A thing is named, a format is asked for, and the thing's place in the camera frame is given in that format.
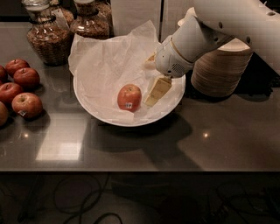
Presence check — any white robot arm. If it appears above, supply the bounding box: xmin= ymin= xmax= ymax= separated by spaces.
xmin=150 ymin=0 xmax=280 ymax=99

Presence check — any black cable under table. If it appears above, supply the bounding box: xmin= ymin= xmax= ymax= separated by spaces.
xmin=17 ymin=172 xmax=124 ymax=224

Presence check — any glass jar with granola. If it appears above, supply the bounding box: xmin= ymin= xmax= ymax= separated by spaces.
xmin=70 ymin=0 xmax=109 ymax=39
xmin=22 ymin=0 xmax=72 ymax=66

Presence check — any red apple second row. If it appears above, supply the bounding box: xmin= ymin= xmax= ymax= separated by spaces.
xmin=13 ymin=67 xmax=40 ymax=89

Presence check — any stack of paper bowls front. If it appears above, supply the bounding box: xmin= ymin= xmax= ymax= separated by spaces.
xmin=191 ymin=38 xmax=253 ymax=98

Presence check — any apple at left edge bottom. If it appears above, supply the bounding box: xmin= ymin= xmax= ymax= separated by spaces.
xmin=0 ymin=101 xmax=9 ymax=126

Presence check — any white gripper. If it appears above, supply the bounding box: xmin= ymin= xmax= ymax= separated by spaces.
xmin=143 ymin=36 xmax=194 ymax=107

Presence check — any large white bowl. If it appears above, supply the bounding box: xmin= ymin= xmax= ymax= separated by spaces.
xmin=73 ymin=39 xmax=186 ymax=128

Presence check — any glass jar with granola left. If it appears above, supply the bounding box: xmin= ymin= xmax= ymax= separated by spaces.
xmin=22 ymin=0 xmax=72 ymax=66

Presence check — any glass jar with granola right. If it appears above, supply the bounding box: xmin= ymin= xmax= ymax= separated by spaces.
xmin=70 ymin=0 xmax=109 ymax=39

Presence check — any white tissue paper liner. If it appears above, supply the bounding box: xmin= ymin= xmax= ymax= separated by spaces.
xmin=67 ymin=19 xmax=184 ymax=123

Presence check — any red apple with sticker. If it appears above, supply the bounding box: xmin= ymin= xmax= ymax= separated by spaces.
xmin=11 ymin=93 xmax=43 ymax=119

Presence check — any red apple far left edge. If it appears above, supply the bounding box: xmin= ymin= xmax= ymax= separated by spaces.
xmin=0 ymin=65 xmax=8 ymax=82

